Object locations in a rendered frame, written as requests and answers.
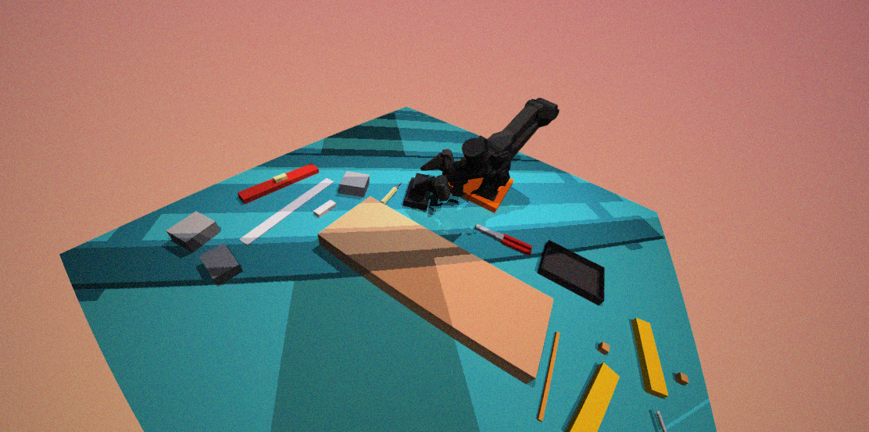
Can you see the yellow flat bar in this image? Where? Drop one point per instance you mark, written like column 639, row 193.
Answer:
column 652, row 373
column 595, row 401

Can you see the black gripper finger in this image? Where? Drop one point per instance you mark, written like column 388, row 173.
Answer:
column 434, row 164
column 427, row 185

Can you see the tan wooden floor panel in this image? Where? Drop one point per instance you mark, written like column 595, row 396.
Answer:
column 497, row 316

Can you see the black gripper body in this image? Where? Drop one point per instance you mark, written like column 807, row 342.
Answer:
column 452, row 171

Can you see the orange thin bar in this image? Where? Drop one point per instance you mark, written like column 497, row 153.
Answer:
column 541, row 411

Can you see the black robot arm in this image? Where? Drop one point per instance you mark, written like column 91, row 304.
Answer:
column 491, row 158

